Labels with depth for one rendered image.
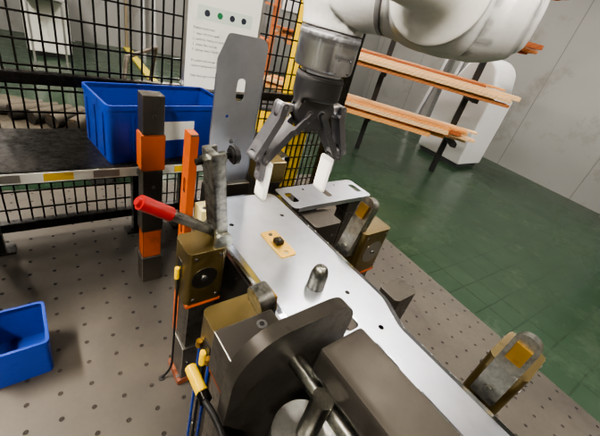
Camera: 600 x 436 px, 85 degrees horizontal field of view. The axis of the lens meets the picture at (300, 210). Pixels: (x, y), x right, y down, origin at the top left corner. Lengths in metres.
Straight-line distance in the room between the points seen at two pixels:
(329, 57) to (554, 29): 6.43
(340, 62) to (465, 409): 0.51
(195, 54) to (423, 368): 0.91
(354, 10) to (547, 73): 6.31
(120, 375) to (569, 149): 6.32
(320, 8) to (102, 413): 0.77
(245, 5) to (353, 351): 0.95
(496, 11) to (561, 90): 6.21
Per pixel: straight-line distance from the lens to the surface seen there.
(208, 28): 1.04
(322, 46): 0.50
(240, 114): 0.81
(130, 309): 0.94
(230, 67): 0.77
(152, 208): 0.49
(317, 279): 0.58
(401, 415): 0.28
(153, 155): 0.79
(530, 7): 0.44
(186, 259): 0.56
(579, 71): 6.60
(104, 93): 0.95
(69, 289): 1.01
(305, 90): 0.52
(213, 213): 0.53
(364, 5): 0.48
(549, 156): 6.58
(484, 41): 0.44
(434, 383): 0.58
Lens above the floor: 1.40
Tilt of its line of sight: 30 degrees down
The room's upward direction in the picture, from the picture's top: 16 degrees clockwise
